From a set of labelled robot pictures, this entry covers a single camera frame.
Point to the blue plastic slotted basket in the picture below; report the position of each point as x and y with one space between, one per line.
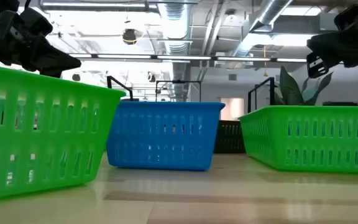
163 109

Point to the black plastic slotted basket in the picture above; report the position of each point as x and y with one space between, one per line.
228 137

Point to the silver slanted ceiling duct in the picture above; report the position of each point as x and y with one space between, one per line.
269 12

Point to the small black hanging reel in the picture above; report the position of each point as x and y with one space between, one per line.
151 77
76 77

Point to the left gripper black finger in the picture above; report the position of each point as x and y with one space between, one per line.
57 63

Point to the long ceiling light strip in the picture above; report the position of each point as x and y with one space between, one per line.
182 57

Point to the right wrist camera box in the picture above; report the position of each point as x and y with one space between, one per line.
350 17

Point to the green plastic slotted basket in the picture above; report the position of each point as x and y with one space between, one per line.
315 115
42 84

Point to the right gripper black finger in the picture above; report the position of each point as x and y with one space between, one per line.
319 66

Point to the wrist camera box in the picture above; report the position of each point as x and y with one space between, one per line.
350 17
37 21

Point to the silver corrugated ceiling duct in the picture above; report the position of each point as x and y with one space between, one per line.
176 28

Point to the grey wall vent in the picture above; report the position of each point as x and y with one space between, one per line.
232 77

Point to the green snake plant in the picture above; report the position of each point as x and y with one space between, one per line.
289 87

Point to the black rack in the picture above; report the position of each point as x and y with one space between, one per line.
340 104

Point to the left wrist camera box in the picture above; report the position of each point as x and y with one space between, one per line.
37 21

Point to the dark ceiling pipe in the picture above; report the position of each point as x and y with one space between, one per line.
98 5

